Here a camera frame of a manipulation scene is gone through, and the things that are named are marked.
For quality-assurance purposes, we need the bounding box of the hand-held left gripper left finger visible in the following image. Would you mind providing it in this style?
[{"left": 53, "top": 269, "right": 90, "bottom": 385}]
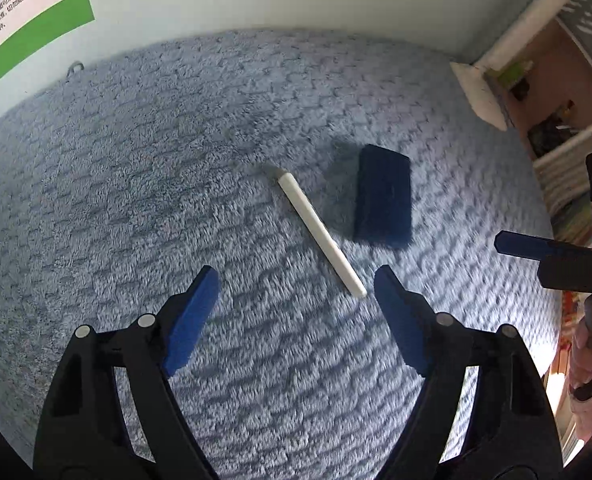
[{"left": 33, "top": 265, "right": 221, "bottom": 480}]

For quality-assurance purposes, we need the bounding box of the person's right hand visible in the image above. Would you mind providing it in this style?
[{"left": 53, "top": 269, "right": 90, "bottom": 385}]
[{"left": 569, "top": 316, "right": 592, "bottom": 388}]

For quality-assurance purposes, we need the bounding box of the row of books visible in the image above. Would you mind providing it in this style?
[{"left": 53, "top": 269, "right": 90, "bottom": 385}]
[{"left": 533, "top": 145, "right": 592, "bottom": 246}]

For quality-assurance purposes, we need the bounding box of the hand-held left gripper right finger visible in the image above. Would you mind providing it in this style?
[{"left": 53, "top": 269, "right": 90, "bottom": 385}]
[{"left": 373, "top": 264, "right": 564, "bottom": 480}]

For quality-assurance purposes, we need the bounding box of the white bookshelf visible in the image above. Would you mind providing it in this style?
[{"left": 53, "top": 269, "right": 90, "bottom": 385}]
[{"left": 486, "top": 0, "right": 592, "bottom": 261}]

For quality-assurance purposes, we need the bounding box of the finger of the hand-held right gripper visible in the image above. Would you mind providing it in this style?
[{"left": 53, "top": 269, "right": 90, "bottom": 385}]
[{"left": 495, "top": 230, "right": 592, "bottom": 291}]

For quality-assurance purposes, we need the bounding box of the dark blue case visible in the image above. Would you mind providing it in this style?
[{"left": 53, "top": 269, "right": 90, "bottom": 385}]
[{"left": 352, "top": 144, "right": 413, "bottom": 250}]

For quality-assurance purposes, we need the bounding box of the white pen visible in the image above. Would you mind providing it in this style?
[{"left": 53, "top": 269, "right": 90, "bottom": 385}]
[{"left": 268, "top": 166, "right": 368, "bottom": 299}]

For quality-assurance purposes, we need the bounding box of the green and white wall poster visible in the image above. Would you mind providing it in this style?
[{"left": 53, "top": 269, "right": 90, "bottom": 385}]
[{"left": 0, "top": 0, "right": 96, "bottom": 102}]

